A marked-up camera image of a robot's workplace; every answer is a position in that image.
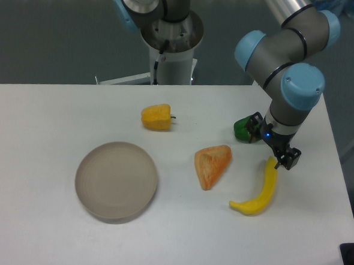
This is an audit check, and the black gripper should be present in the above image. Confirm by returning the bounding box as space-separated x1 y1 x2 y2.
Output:
245 112 301 170

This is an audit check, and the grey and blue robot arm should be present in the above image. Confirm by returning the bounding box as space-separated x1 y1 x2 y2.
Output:
113 0 341 169

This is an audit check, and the green bell pepper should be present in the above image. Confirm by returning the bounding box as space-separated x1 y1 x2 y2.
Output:
233 116 251 143

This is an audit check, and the long yellow chili pepper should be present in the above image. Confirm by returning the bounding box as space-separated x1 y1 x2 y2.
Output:
229 156 278 216

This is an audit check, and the yellow bell pepper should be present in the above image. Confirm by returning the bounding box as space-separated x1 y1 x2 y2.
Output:
141 103 176 131

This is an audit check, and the orange triangular bread piece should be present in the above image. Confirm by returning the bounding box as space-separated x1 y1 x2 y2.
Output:
194 145 232 191

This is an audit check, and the beige round plate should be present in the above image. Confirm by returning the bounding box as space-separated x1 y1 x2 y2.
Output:
74 141 158 221

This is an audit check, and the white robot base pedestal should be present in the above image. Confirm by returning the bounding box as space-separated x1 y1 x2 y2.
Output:
99 10 204 85

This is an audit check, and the black cable on pedestal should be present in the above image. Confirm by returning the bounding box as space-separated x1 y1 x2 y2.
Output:
151 38 170 86

